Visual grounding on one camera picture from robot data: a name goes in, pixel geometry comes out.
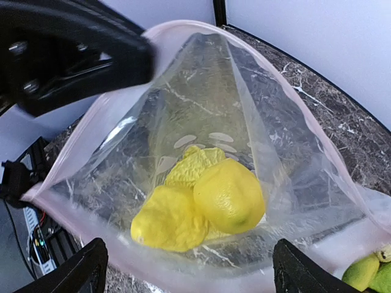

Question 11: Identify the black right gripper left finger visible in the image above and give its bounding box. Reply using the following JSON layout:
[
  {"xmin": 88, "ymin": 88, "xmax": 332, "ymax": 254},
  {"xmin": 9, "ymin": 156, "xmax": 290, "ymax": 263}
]
[{"xmin": 17, "ymin": 237, "xmax": 108, "ymax": 293}]

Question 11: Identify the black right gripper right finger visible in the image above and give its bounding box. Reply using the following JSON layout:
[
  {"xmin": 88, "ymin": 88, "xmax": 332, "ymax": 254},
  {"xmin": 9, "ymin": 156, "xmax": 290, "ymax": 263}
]
[{"xmin": 272, "ymin": 239, "xmax": 357, "ymax": 293}]

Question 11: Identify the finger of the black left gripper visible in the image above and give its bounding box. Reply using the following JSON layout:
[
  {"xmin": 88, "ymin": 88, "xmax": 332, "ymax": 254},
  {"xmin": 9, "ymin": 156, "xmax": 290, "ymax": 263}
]
[{"xmin": 1, "ymin": 1, "xmax": 155, "ymax": 116}]

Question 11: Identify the yellow toy pear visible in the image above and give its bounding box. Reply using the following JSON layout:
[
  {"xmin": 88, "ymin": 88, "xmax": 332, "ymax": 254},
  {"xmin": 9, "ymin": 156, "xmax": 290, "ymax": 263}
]
[{"xmin": 130, "ymin": 186, "xmax": 209, "ymax": 252}]

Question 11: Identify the yellow toy lemon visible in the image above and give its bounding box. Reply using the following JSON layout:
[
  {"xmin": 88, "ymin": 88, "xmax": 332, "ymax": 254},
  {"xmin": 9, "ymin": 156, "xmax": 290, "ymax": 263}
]
[{"xmin": 193, "ymin": 158, "xmax": 265, "ymax": 234}]

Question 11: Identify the clear zip top bag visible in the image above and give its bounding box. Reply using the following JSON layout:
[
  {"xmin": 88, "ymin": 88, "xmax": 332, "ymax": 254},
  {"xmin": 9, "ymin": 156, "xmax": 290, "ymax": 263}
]
[{"xmin": 23, "ymin": 20, "xmax": 390, "ymax": 292}]

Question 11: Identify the yellow napa cabbage toy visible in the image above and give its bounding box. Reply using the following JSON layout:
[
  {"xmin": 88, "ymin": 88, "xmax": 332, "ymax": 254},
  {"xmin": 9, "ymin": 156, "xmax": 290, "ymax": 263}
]
[{"xmin": 164, "ymin": 145, "xmax": 226, "ymax": 189}]

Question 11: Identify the green yellow toy mango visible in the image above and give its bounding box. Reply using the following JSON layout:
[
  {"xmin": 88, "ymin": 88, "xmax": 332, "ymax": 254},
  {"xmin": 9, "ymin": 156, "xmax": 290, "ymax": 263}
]
[{"xmin": 342, "ymin": 253, "xmax": 380, "ymax": 292}]

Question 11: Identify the light green toy fruit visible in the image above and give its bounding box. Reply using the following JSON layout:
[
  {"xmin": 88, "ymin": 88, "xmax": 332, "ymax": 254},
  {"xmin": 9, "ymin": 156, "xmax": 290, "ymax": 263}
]
[{"xmin": 369, "ymin": 262, "xmax": 391, "ymax": 293}]

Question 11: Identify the cream toy apple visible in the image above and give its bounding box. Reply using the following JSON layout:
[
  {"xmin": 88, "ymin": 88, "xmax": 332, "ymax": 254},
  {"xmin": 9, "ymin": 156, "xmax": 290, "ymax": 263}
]
[{"xmin": 376, "ymin": 244, "xmax": 391, "ymax": 263}]

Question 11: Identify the black left frame post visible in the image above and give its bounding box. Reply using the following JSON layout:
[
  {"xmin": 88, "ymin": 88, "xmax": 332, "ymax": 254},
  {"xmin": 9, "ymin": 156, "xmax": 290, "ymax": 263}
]
[{"xmin": 213, "ymin": 0, "xmax": 227, "ymax": 27}]

